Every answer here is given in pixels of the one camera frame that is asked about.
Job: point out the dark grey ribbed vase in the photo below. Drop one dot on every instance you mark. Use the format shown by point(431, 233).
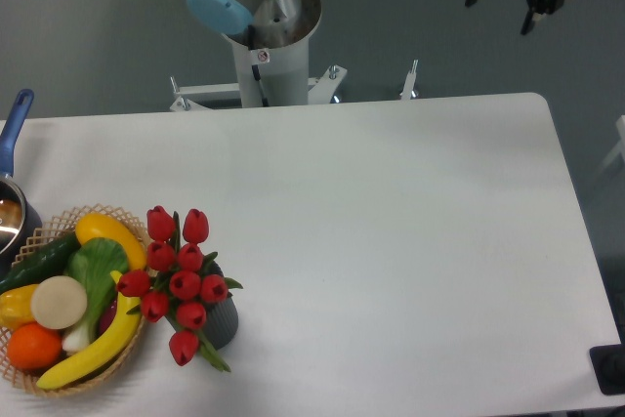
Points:
point(201, 311)

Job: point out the red tulip bouquet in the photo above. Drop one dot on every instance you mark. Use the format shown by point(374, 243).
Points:
point(174, 244)

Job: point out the black device at table edge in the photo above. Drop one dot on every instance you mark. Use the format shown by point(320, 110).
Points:
point(608, 365)

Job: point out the yellow squash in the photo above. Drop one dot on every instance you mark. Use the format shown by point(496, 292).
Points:
point(96, 225)

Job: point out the orange fruit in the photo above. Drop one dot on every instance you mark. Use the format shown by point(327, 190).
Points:
point(33, 347)

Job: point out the beige round disc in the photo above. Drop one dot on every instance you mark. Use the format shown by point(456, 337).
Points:
point(58, 302)

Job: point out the yellow banana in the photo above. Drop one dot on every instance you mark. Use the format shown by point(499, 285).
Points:
point(102, 351)

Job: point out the yellow bell pepper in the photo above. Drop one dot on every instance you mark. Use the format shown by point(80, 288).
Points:
point(15, 307)

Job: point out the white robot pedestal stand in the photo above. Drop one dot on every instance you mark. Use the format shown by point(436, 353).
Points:
point(266, 77)

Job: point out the dark red fruit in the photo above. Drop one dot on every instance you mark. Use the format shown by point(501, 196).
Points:
point(107, 318)

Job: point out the green cucumber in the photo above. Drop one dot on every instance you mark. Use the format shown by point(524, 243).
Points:
point(47, 261)

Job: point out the green bok choy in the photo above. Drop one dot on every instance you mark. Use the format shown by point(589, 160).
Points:
point(91, 266)

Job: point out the blue handled saucepan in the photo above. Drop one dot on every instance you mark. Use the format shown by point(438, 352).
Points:
point(19, 219)

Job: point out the woven wicker basket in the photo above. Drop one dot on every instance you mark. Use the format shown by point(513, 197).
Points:
point(57, 227)

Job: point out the white furniture frame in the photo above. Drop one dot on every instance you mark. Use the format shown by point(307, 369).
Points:
point(614, 159)

